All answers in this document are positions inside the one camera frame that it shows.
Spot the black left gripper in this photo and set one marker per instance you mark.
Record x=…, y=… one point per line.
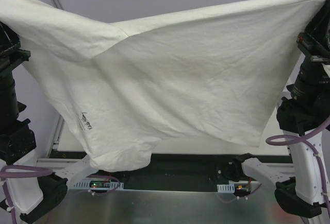
x=13, y=54

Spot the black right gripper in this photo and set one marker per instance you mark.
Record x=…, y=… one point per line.
x=314, y=51

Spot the white t shirt red print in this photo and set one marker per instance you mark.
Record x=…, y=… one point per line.
x=122, y=88

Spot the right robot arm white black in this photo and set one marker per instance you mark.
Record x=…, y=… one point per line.
x=302, y=118

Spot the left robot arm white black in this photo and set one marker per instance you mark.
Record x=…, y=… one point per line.
x=30, y=192

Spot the aluminium front rail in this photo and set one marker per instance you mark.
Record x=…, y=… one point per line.
x=59, y=162

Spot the white slotted cable duct left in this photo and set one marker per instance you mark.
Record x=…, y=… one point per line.
x=97, y=184

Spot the white slotted cable duct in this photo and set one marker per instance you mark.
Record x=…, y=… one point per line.
x=97, y=184
x=232, y=188

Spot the white slotted cable duct right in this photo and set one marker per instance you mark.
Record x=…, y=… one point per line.
x=232, y=188

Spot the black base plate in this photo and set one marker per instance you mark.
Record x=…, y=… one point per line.
x=180, y=173

